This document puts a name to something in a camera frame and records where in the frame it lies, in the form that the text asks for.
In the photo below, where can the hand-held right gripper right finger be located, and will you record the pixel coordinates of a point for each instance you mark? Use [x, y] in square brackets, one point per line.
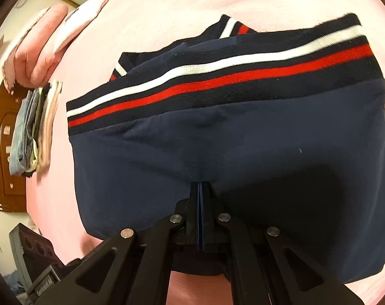
[204, 203]

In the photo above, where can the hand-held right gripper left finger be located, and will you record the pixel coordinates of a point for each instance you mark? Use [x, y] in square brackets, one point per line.
[195, 203]

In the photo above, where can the navy and red varsity jacket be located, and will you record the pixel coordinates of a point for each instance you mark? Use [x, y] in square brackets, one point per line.
[243, 133]

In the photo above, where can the brown wooden headboard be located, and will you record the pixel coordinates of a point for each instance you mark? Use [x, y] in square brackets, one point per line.
[4, 152]

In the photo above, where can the folded blue jeans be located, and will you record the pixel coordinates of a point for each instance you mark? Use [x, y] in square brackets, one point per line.
[22, 133]

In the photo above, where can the folded cream garment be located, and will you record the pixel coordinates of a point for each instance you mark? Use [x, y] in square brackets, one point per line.
[50, 124]

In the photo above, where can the pink bed blanket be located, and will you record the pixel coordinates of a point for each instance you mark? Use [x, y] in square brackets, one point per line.
[167, 12]

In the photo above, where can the folded pink quilt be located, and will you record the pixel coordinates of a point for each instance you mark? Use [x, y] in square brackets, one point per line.
[36, 47]

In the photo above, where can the white printed pillow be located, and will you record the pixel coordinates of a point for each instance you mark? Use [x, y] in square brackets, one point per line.
[81, 16]

